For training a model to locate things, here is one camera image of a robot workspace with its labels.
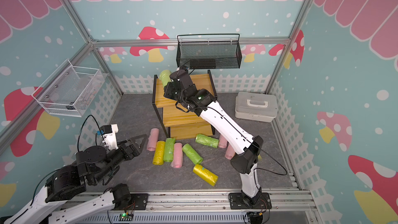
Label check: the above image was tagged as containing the pink roll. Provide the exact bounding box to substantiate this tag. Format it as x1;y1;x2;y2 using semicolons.
225;144;235;160
218;135;228;148
171;143;183;169
146;128;159;151

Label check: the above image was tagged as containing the green circuit board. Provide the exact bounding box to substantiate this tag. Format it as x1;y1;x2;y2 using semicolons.
118;213;134;222

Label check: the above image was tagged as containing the yellow roll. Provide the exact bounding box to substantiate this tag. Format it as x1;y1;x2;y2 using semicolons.
193;164;218;187
152;141;165;166

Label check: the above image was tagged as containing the wooden three-tier shelf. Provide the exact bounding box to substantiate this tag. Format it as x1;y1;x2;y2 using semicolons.
152;69;218;140

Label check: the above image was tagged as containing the black wire mesh basket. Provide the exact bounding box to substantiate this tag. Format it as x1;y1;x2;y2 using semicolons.
176;33;243;69

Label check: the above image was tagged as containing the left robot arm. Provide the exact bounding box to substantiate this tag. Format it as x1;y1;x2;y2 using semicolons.
1;134;148;224

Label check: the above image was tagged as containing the white plastic storage box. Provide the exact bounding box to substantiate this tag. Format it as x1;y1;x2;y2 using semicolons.
235;92;278;123

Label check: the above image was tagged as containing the white wire mesh basket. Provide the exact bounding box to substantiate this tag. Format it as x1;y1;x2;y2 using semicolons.
31;60;107;117

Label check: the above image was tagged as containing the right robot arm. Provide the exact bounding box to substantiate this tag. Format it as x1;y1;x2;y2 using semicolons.
159;66;263;207

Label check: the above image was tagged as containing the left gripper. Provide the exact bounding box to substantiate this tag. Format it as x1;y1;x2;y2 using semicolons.
92;134;148;185

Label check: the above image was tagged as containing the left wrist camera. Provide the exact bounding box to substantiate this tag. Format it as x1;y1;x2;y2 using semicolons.
97;124;119;151

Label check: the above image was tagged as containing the black object in white basket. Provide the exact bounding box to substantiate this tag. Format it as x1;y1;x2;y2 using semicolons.
66;105;75;110

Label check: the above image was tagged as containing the green roll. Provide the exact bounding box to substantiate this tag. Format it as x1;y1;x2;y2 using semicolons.
195;134;219;148
163;138;176;162
182;144;203;165
159;69;172;87

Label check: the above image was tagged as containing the yellow roll front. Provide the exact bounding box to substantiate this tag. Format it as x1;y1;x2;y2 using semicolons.
193;164;218;187

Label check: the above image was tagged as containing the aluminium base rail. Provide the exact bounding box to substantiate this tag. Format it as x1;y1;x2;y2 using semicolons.
59;189;322;224

